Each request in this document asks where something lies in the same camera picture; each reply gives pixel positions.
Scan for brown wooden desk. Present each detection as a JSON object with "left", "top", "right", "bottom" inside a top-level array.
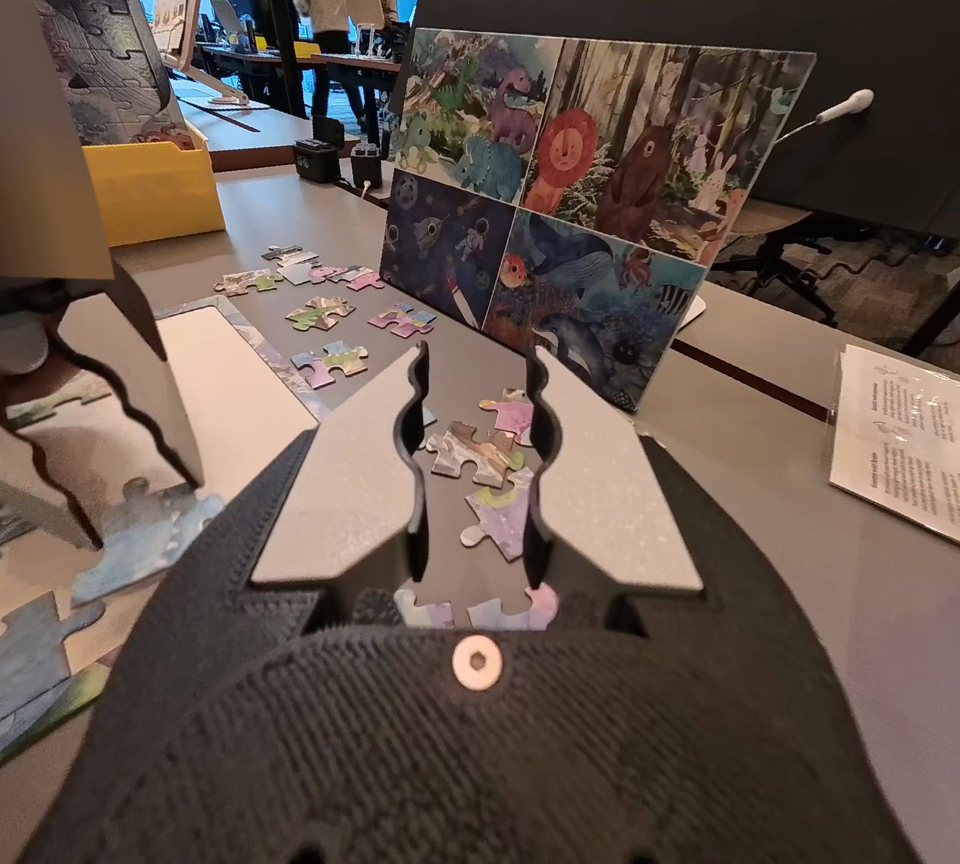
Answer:
[{"left": 172, "top": 77, "right": 361, "bottom": 174}]

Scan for white cable with plug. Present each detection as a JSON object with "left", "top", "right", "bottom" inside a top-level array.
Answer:
[{"left": 772, "top": 88, "right": 875, "bottom": 145}]

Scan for white puzzle tray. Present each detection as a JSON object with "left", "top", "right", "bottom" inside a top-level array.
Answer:
[{"left": 0, "top": 298, "right": 331, "bottom": 764}]

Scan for blue spiked back puzzle piece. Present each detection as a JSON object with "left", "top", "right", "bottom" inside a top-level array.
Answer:
[{"left": 71, "top": 478, "right": 226, "bottom": 606}]

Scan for small black charger dock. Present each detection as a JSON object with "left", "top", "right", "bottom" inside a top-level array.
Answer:
[{"left": 351, "top": 137, "right": 391, "bottom": 190}]

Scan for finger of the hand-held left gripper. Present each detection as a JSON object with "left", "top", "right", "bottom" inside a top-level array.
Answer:
[
  {"left": 56, "top": 266, "right": 204, "bottom": 490},
  {"left": 0, "top": 422, "right": 102, "bottom": 550}
]

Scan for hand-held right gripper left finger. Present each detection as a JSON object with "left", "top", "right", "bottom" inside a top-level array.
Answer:
[{"left": 251, "top": 341, "right": 430, "bottom": 618}]

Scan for laminated instruction sheet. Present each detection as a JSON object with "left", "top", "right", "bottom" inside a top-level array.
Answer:
[{"left": 828, "top": 343, "right": 960, "bottom": 544}]

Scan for wooden stool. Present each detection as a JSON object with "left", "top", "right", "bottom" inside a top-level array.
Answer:
[{"left": 727, "top": 197, "right": 815, "bottom": 235}]

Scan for animal picture board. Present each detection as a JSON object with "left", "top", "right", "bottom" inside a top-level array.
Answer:
[{"left": 378, "top": 28, "right": 817, "bottom": 415}]

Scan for blue triceratops body puzzle piece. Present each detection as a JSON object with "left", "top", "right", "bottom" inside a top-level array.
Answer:
[{"left": 0, "top": 590, "right": 106, "bottom": 723}]

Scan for ocean picture puzzle board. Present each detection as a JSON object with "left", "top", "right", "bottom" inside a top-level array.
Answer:
[{"left": 0, "top": 0, "right": 196, "bottom": 149}]

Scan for black office chair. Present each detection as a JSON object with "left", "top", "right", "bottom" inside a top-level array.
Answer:
[{"left": 708, "top": 227, "right": 841, "bottom": 325}]

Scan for yellow plastic bin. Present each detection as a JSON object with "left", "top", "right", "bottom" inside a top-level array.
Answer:
[{"left": 81, "top": 140, "right": 228, "bottom": 249}]

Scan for black charger box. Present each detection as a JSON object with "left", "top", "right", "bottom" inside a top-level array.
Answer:
[{"left": 292, "top": 116, "right": 346, "bottom": 183}]

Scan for jigsaw puzzle pieces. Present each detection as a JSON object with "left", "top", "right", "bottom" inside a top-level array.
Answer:
[{"left": 213, "top": 242, "right": 560, "bottom": 633}]

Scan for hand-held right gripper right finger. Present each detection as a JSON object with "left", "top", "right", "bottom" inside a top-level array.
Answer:
[{"left": 525, "top": 347, "right": 705, "bottom": 618}]

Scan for dark background work table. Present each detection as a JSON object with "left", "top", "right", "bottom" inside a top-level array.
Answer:
[{"left": 198, "top": 43, "right": 402, "bottom": 130}]

